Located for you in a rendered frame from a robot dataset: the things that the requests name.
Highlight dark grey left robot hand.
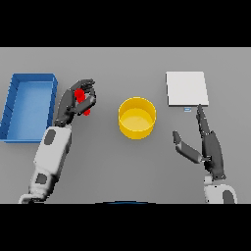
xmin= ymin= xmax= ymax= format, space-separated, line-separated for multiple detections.
xmin=53 ymin=78 xmax=97 ymax=128

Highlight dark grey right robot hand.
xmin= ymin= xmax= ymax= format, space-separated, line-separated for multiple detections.
xmin=172 ymin=104 xmax=227 ymax=181

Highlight red beaker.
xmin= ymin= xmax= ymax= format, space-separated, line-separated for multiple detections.
xmin=74 ymin=88 xmax=92 ymax=117

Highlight pale square measuring scale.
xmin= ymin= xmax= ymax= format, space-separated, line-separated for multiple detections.
xmin=165 ymin=71 xmax=210 ymax=113

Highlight yellow bowl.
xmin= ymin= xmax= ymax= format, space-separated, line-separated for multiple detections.
xmin=118 ymin=96 xmax=158 ymax=140

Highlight blue tray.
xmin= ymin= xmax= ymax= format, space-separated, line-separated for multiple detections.
xmin=0 ymin=73 xmax=59 ymax=144

